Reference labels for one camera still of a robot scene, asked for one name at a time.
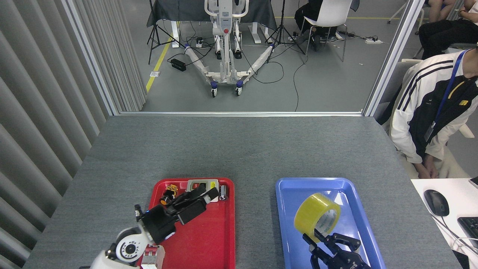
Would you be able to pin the small black silver cylinder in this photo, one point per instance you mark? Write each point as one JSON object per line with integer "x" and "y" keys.
{"x": 223, "y": 192}

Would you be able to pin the black computer mouse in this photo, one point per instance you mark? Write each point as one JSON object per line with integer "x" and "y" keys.
{"x": 436, "y": 203}

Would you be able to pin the yellow black push button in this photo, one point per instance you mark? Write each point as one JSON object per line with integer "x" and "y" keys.
{"x": 171, "y": 189}

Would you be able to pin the white power strip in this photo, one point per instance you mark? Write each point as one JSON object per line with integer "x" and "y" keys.
{"x": 374, "y": 41}

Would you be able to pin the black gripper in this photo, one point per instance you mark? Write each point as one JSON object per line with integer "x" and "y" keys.
{"x": 158, "y": 224}
{"x": 338, "y": 261}

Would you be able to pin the white desk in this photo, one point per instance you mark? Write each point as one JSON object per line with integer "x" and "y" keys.
{"x": 453, "y": 198}

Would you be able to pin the person's left hand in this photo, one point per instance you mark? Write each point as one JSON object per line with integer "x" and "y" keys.
{"x": 432, "y": 166}

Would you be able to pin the white wheeled stand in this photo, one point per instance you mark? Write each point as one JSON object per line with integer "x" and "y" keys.
{"x": 224, "y": 45}

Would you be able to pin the white red circuit breaker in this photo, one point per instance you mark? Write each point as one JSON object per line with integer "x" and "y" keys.
{"x": 155, "y": 258}

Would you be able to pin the black keyboard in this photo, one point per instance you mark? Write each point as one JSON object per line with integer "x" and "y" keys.
{"x": 469, "y": 226}

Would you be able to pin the dark phone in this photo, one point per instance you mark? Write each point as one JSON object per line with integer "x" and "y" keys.
{"x": 474, "y": 182}

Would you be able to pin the white switch box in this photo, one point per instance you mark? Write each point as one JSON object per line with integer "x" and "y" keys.
{"x": 211, "y": 184}

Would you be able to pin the table with black cloth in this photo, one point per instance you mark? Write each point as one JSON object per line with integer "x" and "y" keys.
{"x": 186, "y": 11}

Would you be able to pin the silver rail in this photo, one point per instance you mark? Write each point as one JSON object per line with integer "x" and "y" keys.
{"x": 239, "y": 113}

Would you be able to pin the yellow tape roll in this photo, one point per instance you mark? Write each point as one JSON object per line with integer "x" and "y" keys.
{"x": 310, "y": 213}

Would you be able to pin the person in black trousers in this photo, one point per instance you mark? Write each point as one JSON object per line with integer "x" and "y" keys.
{"x": 440, "y": 31}

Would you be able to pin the person's right hand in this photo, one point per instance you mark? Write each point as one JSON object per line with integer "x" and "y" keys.
{"x": 423, "y": 172}

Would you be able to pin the white chair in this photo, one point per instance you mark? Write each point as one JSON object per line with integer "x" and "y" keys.
{"x": 330, "y": 15}

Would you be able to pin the person on white chair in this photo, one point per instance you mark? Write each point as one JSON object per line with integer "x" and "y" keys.
{"x": 308, "y": 15}

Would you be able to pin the black tripod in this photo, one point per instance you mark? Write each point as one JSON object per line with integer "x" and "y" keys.
{"x": 282, "y": 30}
{"x": 155, "y": 30}

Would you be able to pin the red plastic tray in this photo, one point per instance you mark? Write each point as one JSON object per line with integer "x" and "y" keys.
{"x": 209, "y": 239}

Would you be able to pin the silver post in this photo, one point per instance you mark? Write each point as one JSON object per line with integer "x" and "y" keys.
{"x": 89, "y": 56}
{"x": 394, "y": 56}

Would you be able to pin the white socket strip with plugs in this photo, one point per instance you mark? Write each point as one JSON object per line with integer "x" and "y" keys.
{"x": 199, "y": 43}

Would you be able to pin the blue plastic tray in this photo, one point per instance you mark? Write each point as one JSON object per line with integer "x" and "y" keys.
{"x": 358, "y": 224}

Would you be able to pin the black power adapter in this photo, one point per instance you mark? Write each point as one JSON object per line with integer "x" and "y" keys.
{"x": 178, "y": 65}

